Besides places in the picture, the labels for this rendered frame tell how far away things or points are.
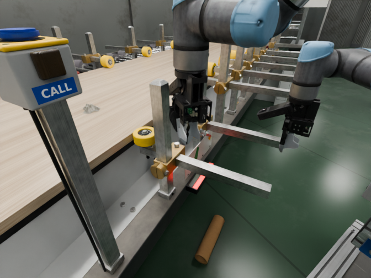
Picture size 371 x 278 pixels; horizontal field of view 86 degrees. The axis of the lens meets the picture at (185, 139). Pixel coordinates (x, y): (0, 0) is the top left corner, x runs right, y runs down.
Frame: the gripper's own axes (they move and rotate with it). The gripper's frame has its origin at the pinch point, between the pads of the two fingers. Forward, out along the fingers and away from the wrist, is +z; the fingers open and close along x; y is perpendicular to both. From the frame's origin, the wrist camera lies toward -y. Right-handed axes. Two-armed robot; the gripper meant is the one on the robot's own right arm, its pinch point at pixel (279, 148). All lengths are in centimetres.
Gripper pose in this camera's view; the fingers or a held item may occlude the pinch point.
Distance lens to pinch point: 80.4
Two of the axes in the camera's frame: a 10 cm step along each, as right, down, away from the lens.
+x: 4.8, -4.8, 7.4
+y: 8.8, 2.4, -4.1
